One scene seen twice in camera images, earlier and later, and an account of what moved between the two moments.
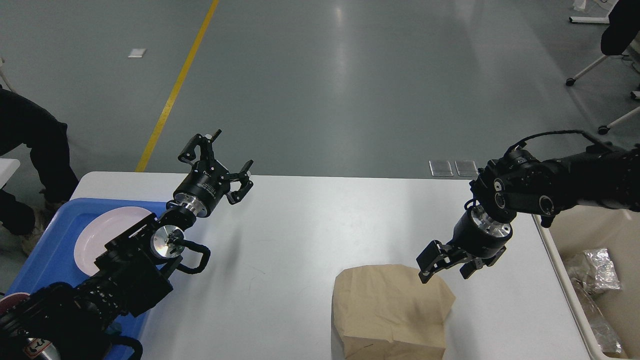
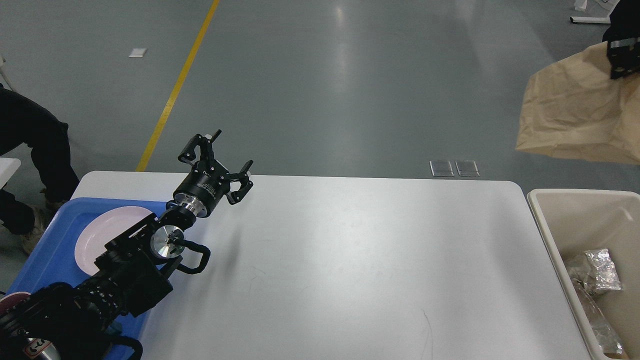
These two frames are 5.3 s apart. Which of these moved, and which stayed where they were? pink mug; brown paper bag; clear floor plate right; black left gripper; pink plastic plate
Moved: brown paper bag
Stayed: pink mug; pink plastic plate; black left gripper; clear floor plate right
